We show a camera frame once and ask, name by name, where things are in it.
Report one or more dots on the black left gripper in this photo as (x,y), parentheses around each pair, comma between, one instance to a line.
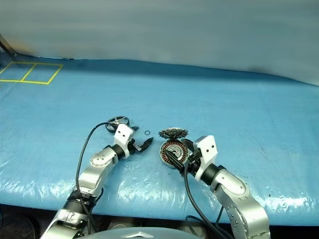
(134,147)

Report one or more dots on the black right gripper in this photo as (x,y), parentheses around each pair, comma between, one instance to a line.
(194,163)

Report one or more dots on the round metal motor lid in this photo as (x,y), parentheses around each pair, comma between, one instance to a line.
(173,133)

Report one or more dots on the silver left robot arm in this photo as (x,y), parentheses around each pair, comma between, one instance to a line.
(87,179)

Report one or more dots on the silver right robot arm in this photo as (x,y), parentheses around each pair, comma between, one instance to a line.
(239,206)

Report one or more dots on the blue plastic table cover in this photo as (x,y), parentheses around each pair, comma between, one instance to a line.
(174,99)

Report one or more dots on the grey round disc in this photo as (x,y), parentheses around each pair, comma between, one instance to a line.
(120,225)

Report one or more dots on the silver robot torso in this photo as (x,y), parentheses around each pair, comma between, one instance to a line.
(139,234)

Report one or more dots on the yellow tape grid marking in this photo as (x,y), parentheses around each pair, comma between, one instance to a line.
(22,80)

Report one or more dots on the dark diagonal metal bar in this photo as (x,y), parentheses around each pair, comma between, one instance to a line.
(6,46)

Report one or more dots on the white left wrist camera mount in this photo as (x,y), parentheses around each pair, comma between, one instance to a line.
(122,133)

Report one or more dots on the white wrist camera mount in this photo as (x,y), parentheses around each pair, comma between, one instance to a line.
(122,133)
(208,149)

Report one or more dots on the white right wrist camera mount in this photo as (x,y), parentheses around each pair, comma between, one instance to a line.
(208,149)

